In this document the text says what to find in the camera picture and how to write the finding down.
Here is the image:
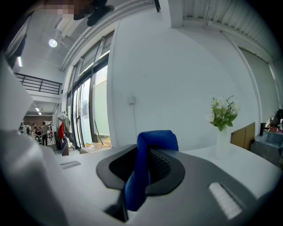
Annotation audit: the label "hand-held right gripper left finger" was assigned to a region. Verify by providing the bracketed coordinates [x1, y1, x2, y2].
[41, 143, 139, 226]

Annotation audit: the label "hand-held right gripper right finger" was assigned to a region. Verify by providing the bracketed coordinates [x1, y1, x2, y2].
[130, 147, 264, 226]

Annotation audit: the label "blue cloth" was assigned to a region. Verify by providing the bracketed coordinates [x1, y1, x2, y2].
[124, 129, 179, 212]

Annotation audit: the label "grey square cup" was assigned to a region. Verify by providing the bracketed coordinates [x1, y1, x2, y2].
[0, 52, 67, 226]

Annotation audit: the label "plain brown cardboard box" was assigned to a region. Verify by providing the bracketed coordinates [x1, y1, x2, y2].
[79, 142, 111, 154]

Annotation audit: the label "dark blue chair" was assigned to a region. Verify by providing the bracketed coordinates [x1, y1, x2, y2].
[61, 138, 70, 156]

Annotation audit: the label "coat rack with red garment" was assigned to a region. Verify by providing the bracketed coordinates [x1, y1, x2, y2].
[56, 111, 72, 151]

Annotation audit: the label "white flowers in white vase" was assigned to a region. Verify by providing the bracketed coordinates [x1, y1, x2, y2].
[205, 95, 241, 160]

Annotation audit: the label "black-framed glass door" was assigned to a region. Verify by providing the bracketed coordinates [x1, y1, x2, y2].
[66, 33, 112, 151]

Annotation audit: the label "grey plastic-wrapped crate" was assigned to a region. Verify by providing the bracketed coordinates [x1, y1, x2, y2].
[249, 130, 283, 166]

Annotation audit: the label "black balcony railing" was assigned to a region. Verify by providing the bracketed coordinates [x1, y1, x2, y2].
[14, 72, 63, 95]

